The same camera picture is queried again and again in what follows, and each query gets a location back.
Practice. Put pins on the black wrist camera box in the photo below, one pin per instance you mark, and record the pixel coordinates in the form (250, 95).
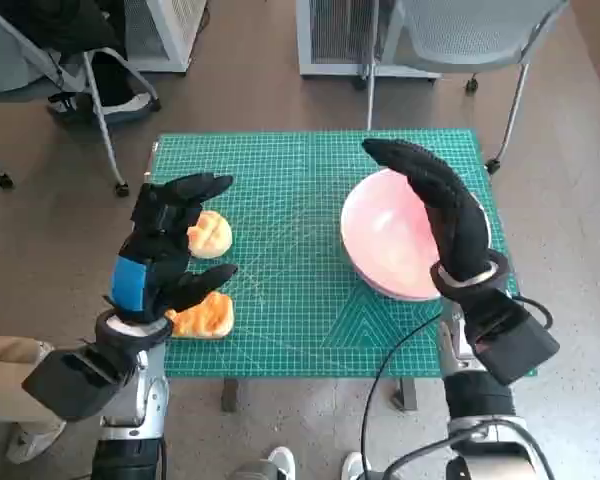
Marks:
(520, 345)
(75, 385)

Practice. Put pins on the round toy bread bun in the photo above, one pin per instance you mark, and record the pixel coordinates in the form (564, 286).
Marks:
(215, 240)

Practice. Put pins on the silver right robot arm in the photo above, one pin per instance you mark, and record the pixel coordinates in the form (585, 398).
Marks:
(480, 395)

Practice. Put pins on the grey office chair mesh back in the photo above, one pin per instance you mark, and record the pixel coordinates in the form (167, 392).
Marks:
(455, 45)

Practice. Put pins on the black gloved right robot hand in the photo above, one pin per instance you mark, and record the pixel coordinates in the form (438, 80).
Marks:
(455, 215)

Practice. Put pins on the dark metal table leg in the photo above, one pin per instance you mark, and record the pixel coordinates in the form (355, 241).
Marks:
(229, 395)
(406, 395)

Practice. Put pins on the grey office chair solid seat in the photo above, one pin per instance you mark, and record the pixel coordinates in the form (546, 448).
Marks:
(5, 75)

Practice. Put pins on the green cutting mat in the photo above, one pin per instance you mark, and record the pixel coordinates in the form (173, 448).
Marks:
(290, 225)

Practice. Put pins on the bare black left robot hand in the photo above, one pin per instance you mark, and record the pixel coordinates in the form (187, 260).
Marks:
(130, 280)

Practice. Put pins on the pink bowl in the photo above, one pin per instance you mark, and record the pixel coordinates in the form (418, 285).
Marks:
(385, 235)

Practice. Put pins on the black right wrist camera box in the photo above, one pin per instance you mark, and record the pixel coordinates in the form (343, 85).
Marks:
(520, 345)

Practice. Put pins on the long toy bread loaf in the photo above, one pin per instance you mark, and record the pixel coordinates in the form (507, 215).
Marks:
(205, 320)

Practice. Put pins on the person in black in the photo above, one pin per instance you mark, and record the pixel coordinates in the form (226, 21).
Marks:
(55, 25)

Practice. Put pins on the person in beige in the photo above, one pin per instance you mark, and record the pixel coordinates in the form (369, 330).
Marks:
(5, 380)

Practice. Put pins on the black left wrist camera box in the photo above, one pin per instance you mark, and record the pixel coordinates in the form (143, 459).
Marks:
(75, 385)

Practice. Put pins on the white shoe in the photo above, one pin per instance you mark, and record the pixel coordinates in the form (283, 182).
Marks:
(282, 465)
(354, 467)

